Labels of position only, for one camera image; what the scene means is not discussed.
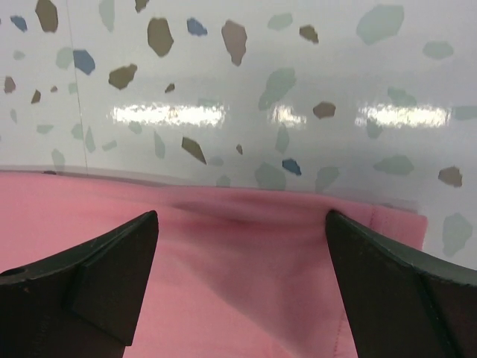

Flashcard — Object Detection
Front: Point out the light pink t shirt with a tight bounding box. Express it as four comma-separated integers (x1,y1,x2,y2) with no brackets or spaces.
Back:
1,173,428,357

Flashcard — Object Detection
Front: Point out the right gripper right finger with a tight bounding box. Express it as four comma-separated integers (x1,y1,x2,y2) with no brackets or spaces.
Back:
326,211,476,357

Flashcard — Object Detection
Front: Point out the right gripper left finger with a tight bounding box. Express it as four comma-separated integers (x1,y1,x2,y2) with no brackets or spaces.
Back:
1,210,159,358

